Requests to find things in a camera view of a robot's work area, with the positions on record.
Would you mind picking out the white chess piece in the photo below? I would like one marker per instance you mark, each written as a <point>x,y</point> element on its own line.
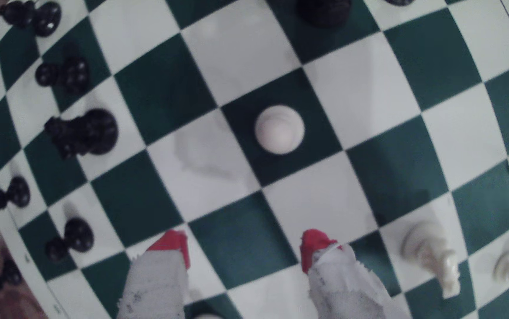
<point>209,317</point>

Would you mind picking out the white chess bishop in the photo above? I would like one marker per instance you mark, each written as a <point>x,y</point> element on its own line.
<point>422,241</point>

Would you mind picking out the black chess knight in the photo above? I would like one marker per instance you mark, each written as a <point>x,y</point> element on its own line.
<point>325,11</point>
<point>99,130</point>

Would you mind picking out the green and white chessboard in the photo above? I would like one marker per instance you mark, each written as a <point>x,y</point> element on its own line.
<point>360,88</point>

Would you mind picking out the black chess pawn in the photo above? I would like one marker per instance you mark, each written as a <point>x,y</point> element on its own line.
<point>75,75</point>
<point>13,274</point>
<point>78,235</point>
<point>19,191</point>

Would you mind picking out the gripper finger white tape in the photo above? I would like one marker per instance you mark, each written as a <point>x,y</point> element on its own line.
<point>157,288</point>
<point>343,292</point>

